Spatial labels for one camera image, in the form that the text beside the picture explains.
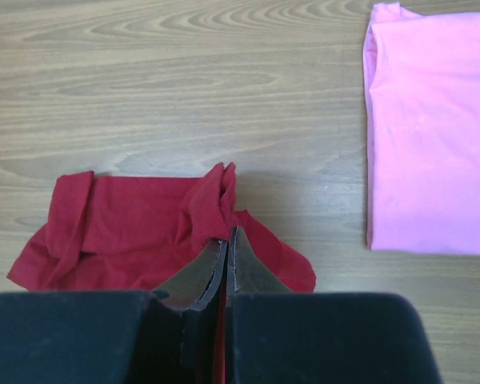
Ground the folded pink t shirt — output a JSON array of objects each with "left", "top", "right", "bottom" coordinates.
[{"left": 362, "top": 3, "right": 480, "bottom": 255}]

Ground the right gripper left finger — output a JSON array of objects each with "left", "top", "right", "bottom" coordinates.
[{"left": 152, "top": 239, "right": 227, "bottom": 310}]

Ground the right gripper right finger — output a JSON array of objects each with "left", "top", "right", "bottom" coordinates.
[{"left": 228, "top": 226, "right": 290, "bottom": 294}]

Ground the dark red t shirt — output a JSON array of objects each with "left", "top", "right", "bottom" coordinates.
[{"left": 8, "top": 163, "right": 316, "bottom": 293}]

